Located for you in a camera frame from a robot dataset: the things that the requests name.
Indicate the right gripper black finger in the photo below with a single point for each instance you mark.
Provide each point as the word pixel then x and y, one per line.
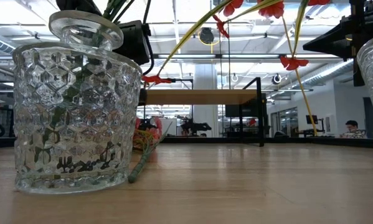
pixel 335 49
pixel 335 34

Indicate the red flower spray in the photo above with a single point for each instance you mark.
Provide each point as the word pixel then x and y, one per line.
pixel 110 11
pixel 271 11

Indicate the diamond-pattern glass vase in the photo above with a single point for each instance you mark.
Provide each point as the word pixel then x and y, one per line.
pixel 74 109

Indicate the pink flower spray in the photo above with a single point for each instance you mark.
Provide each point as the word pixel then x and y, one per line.
pixel 132 178

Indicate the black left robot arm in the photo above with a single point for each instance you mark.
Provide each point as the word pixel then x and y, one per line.
pixel 77 6

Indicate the background black robot arm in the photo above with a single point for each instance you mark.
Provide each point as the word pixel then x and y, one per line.
pixel 195 127
pixel 149 125

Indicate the small black monitor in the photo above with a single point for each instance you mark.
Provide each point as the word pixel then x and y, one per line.
pixel 312 119

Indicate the person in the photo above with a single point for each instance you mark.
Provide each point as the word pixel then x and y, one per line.
pixel 352 124

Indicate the long ceiling light fixture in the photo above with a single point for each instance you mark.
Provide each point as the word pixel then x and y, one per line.
pixel 251 56

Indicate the large black screen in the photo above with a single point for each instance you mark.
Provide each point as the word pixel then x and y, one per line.
pixel 236 111

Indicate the wooden shelf with black frame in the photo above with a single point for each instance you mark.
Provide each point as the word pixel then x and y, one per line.
pixel 205 97

